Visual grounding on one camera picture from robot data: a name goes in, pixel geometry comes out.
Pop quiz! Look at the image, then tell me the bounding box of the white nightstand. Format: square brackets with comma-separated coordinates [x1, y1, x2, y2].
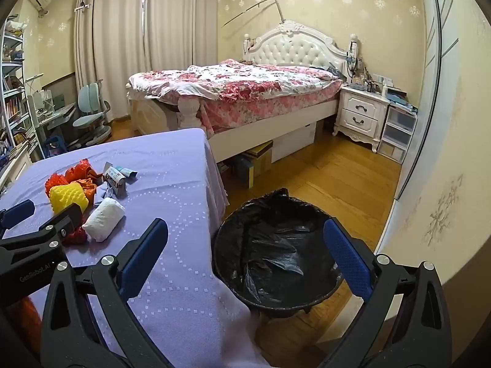
[333, 86, 390, 153]

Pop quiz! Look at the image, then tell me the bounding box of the pink floral bed sheet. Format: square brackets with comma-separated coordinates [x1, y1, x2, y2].
[197, 80, 342, 135]

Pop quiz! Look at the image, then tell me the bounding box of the purple tablecloth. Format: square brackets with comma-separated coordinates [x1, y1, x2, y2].
[0, 127, 269, 368]

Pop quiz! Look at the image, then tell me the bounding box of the white bookshelf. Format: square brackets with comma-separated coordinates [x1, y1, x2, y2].
[0, 15, 43, 177]

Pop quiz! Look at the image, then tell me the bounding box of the orange cloth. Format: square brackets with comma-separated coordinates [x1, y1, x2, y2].
[11, 297, 43, 349]

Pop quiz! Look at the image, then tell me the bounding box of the white cardboard box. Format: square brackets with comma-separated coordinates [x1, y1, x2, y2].
[270, 123, 317, 163]

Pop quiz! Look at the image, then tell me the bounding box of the white tissue pack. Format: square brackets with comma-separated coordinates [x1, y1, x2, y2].
[82, 197, 126, 243]

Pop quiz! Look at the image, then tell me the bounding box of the blue stool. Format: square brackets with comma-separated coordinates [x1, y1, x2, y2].
[44, 135, 72, 158]

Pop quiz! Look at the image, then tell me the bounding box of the black bagged trash bin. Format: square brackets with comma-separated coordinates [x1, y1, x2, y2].
[212, 188, 344, 319]

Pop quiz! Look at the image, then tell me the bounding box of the beige curtain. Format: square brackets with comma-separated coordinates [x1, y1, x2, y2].
[146, 0, 223, 71]
[74, 0, 148, 123]

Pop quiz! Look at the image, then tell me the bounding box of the sliding wardrobe door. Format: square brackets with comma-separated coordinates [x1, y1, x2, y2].
[378, 0, 491, 288]

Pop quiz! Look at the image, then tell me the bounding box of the orange wrapper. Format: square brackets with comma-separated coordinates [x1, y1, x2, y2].
[79, 178, 98, 209]

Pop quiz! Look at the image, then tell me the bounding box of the white study desk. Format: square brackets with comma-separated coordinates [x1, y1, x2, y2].
[27, 88, 77, 158]

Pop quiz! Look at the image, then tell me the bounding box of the pile of small bottles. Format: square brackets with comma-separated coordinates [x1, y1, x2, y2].
[345, 40, 394, 93]

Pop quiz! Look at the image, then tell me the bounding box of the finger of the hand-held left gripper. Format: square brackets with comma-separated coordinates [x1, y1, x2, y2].
[0, 199, 36, 234]
[0, 202, 84, 254]

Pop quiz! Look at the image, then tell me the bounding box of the red foam net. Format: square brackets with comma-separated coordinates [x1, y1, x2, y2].
[61, 215, 89, 246]

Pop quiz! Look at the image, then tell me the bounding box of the pale blue crumpled paper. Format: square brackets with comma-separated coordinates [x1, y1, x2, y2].
[94, 184, 116, 208]

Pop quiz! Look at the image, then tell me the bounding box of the floral quilt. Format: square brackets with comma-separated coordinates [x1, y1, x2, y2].
[128, 59, 343, 104]

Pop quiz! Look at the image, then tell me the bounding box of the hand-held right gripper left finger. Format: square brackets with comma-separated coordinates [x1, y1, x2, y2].
[40, 218, 181, 368]

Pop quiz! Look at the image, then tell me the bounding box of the white tufted bed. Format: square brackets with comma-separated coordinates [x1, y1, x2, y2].
[126, 20, 348, 165]

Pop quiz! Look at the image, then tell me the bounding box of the light blue desk chair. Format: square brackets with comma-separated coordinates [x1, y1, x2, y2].
[71, 80, 114, 150]

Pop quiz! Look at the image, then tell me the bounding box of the yellow foam net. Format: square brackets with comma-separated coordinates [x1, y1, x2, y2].
[48, 183, 90, 215]

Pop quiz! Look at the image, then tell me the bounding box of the brown cardboard box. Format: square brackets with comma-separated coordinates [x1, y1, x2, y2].
[230, 142, 274, 189]

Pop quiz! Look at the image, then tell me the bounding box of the thin metal rod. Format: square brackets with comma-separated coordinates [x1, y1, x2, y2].
[222, 0, 286, 29]

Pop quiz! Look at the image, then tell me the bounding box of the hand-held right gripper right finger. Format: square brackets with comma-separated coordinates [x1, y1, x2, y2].
[322, 218, 453, 368]

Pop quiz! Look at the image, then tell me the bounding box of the white powder packet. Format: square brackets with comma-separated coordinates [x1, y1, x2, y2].
[102, 162, 138, 199]

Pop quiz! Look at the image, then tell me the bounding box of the stack of blue books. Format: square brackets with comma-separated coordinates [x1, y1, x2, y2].
[385, 87, 419, 113]

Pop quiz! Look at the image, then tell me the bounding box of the red crumpled plastic bag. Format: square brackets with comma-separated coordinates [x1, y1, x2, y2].
[44, 174, 70, 200]
[64, 159, 93, 182]

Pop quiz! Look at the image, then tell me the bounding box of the clear plastic drawer unit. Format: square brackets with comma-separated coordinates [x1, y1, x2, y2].
[377, 103, 418, 163]

